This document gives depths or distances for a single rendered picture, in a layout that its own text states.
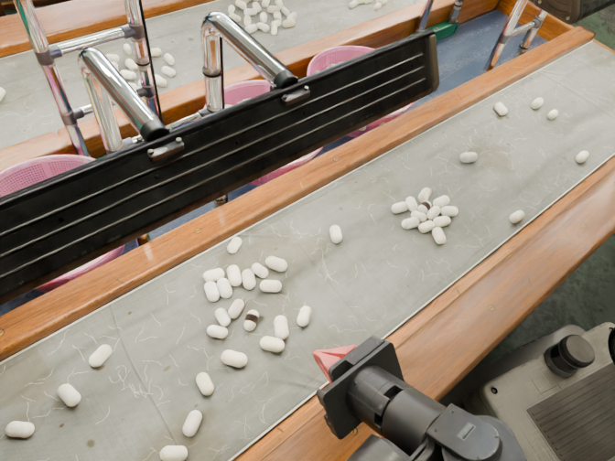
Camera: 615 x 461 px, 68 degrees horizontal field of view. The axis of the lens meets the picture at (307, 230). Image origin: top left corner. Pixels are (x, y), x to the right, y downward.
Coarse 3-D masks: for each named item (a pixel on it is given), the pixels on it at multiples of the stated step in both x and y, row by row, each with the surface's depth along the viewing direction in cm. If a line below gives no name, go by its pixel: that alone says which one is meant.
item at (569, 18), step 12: (540, 0) 79; (552, 0) 78; (564, 0) 76; (576, 0) 75; (588, 0) 77; (600, 0) 79; (612, 0) 82; (552, 12) 79; (564, 12) 77; (576, 12) 76; (588, 12) 78
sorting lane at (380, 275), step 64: (576, 64) 128; (448, 128) 105; (512, 128) 108; (576, 128) 110; (320, 192) 89; (384, 192) 91; (448, 192) 93; (512, 192) 95; (256, 256) 78; (320, 256) 80; (384, 256) 82; (448, 256) 83; (128, 320) 69; (192, 320) 70; (320, 320) 73; (384, 320) 74; (0, 384) 62; (128, 384) 64; (192, 384) 65; (256, 384) 66; (320, 384) 67; (0, 448) 57; (64, 448) 58; (128, 448) 59; (192, 448) 60
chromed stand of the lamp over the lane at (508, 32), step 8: (520, 0) 104; (528, 0) 104; (520, 8) 105; (512, 16) 107; (536, 16) 117; (544, 16) 116; (512, 24) 108; (528, 24) 116; (536, 24) 117; (504, 32) 110; (512, 32) 112; (520, 32) 114; (528, 32) 120; (536, 32) 120; (504, 40) 111; (528, 40) 122; (496, 48) 114; (520, 48) 124; (496, 56) 115; (488, 64) 117
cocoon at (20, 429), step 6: (6, 426) 58; (12, 426) 57; (18, 426) 58; (24, 426) 58; (30, 426) 58; (6, 432) 57; (12, 432) 57; (18, 432) 57; (24, 432) 57; (30, 432) 58
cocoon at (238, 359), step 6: (222, 354) 66; (228, 354) 66; (234, 354) 66; (240, 354) 66; (222, 360) 66; (228, 360) 66; (234, 360) 66; (240, 360) 66; (246, 360) 66; (234, 366) 66; (240, 366) 66
